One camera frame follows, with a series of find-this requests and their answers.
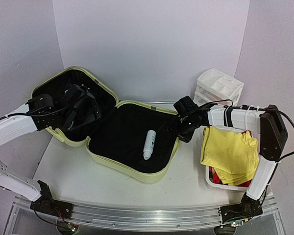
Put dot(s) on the white plastic drawer organizer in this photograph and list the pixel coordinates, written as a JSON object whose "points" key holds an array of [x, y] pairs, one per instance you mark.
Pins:
{"points": [[214, 85]]}

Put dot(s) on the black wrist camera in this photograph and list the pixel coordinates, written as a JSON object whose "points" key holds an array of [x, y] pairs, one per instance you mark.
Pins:
{"points": [[76, 96], [185, 106]]}

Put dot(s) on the yellow garment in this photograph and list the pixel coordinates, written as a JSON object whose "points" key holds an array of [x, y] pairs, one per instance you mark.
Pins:
{"points": [[227, 154]]}

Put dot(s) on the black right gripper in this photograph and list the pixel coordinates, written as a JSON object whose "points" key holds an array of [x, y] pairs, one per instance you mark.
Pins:
{"points": [[184, 131]]}

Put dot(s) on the white small bottle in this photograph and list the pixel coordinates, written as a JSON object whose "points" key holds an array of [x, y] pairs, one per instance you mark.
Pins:
{"points": [[149, 144]]}

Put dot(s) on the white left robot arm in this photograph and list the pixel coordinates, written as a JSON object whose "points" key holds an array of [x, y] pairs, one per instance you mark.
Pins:
{"points": [[68, 170]]}

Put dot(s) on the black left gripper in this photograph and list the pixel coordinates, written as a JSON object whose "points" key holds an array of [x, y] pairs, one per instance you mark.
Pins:
{"points": [[92, 113]]}

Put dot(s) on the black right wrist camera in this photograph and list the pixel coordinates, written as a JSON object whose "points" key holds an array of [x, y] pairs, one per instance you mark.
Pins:
{"points": [[185, 106]]}

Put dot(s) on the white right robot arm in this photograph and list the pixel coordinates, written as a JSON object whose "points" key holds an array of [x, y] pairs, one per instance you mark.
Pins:
{"points": [[240, 144]]}

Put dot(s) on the pale green hard-shell suitcase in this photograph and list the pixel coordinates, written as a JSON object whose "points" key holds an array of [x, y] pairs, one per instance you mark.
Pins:
{"points": [[117, 139]]}

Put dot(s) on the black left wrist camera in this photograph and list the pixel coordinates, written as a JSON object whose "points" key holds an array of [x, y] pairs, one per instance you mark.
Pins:
{"points": [[76, 96]]}

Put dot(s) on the red garment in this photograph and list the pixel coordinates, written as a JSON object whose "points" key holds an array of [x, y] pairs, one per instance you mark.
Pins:
{"points": [[218, 178]]}

